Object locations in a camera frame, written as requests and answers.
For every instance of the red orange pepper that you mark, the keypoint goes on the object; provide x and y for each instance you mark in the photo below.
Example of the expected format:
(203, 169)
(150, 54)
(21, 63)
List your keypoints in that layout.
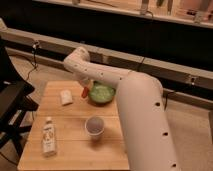
(85, 92)

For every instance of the black chair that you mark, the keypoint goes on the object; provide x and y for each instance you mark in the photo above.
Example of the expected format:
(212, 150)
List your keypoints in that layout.
(14, 102)

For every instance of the white paper cup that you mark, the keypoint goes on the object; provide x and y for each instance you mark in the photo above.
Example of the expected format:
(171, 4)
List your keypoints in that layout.
(94, 127)

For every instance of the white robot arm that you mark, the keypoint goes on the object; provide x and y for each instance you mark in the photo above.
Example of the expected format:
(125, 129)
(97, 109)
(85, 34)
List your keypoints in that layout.
(146, 132)

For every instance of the white sponge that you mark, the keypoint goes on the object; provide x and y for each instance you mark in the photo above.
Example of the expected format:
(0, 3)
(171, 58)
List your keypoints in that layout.
(66, 97)

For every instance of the clear plastic bottle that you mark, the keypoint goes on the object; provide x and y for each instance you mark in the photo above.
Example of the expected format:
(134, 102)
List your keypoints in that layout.
(49, 138)

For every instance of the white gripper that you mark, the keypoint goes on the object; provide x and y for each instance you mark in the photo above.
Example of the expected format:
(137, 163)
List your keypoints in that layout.
(85, 82)

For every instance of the wooden table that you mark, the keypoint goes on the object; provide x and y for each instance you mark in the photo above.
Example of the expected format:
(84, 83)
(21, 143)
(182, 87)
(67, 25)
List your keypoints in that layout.
(75, 150)

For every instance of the green bowl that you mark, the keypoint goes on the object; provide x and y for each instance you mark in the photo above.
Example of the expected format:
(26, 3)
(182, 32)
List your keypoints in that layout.
(100, 93)

